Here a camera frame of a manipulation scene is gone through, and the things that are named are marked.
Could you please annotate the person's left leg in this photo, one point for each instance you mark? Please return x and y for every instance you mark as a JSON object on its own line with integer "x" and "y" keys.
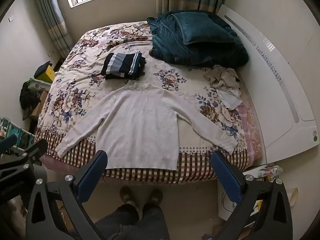
{"x": 120, "y": 220}

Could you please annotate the teal plush blanket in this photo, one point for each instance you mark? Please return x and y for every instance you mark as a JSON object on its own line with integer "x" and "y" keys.
{"x": 205, "y": 51}

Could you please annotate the white printed bottle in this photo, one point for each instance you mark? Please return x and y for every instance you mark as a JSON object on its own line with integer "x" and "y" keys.
{"x": 268, "y": 172}

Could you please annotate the floral bedsheet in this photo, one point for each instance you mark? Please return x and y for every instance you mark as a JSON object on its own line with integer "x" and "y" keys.
{"x": 105, "y": 45}

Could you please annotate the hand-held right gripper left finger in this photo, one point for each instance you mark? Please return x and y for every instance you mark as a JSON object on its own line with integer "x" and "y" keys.
{"x": 91, "y": 176}

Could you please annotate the black garment pile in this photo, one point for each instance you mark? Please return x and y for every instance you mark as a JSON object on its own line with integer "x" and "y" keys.
{"x": 28, "y": 100}

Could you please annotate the pink patterned mattress pad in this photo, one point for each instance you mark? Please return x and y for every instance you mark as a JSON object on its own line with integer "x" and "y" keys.
{"x": 251, "y": 132}

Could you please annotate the white nightstand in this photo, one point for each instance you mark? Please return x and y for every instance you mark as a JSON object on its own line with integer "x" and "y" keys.
{"x": 225, "y": 205}

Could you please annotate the folded striped dark clothes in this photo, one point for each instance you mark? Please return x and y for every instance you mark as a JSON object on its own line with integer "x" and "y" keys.
{"x": 122, "y": 65}

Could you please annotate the teal drying rack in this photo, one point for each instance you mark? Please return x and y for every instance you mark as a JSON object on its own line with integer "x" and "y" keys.
{"x": 13, "y": 130}

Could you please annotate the brown slipper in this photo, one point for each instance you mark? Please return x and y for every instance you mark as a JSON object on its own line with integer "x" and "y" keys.
{"x": 128, "y": 195}
{"x": 153, "y": 198}

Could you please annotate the yellow box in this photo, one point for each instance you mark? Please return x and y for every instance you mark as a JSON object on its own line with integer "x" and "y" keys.
{"x": 48, "y": 75}

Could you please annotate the teal plush pillow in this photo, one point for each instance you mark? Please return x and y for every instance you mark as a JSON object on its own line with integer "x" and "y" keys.
{"x": 202, "y": 27}

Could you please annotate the person's leg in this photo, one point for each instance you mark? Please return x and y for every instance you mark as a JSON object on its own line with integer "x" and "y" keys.
{"x": 152, "y": 222}
{"x": 120, "y": 220}

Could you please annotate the crumpled white cloth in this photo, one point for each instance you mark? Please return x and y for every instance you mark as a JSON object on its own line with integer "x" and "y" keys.
{"x": 231, "y": 97}

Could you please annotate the white wall outlet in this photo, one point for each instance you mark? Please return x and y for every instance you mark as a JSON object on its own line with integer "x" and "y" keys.
{"x": 11, "y": 18}

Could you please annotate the dark cap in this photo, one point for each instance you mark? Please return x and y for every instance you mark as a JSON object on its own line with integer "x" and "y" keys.
{"x": 41, "y": 70}

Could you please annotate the white fluffy towel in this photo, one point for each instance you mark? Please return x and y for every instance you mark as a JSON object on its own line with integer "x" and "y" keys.
{"x": 140, "y": 127}

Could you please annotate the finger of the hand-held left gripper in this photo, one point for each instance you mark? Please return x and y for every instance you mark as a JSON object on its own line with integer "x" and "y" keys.
{"x": 27, "y": 152}
{"x": 7, "y": 142}

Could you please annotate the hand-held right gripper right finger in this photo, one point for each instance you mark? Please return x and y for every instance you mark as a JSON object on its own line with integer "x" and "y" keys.
{"x": 226, "y": 177}

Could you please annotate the person's right leg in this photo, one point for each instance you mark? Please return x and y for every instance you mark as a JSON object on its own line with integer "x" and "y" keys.
{"x": 152, "y": 222}

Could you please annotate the crumpled beige garment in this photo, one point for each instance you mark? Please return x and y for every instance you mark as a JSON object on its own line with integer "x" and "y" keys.
{"x": 222, "y": 76}

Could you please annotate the white bed headboard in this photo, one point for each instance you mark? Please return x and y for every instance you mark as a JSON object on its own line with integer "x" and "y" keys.
{"x": 277, "y": 100}

